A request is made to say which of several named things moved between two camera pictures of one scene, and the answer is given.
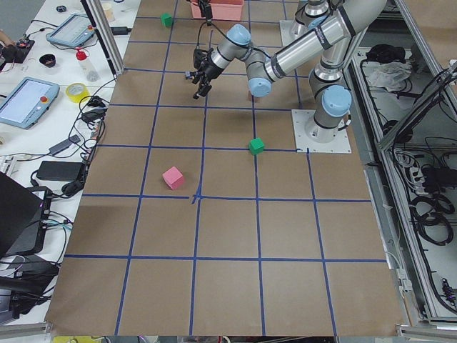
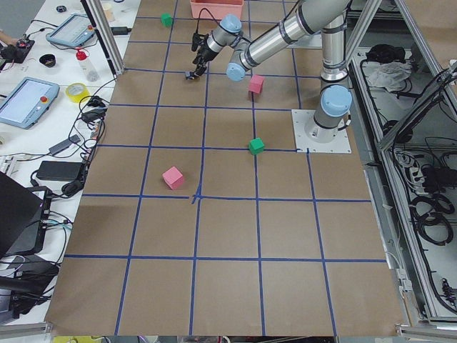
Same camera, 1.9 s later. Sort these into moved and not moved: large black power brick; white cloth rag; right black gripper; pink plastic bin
Moved: right black gripper
Not moved: white cloth rag; large black power brick; pink plastic bin
